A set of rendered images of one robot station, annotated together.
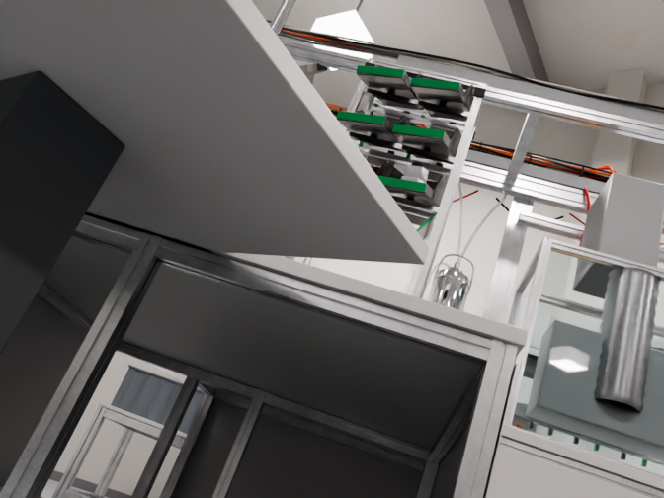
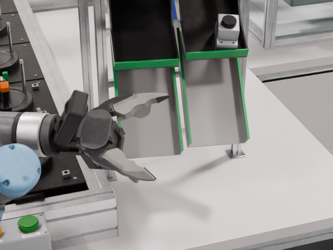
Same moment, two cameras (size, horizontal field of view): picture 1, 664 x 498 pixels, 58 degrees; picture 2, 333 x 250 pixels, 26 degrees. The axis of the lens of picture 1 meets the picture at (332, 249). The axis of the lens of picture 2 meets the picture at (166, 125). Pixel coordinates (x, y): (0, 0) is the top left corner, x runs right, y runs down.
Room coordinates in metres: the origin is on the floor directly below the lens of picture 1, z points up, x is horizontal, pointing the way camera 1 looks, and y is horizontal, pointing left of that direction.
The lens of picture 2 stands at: (0.14, 0.69, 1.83)
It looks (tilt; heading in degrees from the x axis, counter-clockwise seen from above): 31 degrees down; 329
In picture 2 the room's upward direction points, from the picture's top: straight up
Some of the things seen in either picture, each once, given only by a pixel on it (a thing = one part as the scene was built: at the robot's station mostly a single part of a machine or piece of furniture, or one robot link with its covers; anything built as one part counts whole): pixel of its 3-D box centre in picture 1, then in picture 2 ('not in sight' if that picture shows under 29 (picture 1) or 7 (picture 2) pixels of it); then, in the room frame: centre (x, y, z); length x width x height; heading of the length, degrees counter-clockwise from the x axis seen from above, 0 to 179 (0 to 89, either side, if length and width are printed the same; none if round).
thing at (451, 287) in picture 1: (447, 298); not in sight; (2.06, -0.47, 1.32); 0.14 x 0.14 x 0.38
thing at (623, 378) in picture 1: (614, 293); not in sight; (1.89, -1.00, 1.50); 0.38 x 0.21 x 0.88; 167
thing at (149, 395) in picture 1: (181, 411); not in sight; (3.55, 0.45, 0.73); 0.62 x 0.42 x 0.23; 77
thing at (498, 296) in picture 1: (500, 288); not in sight; (2.30, -0.72, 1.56); 0.09 x 0.04 x 1.39; 77
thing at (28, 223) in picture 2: not in sight; (28, 225); (1.21, 0.36, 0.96); 0.04 x 0.04 x 0.02
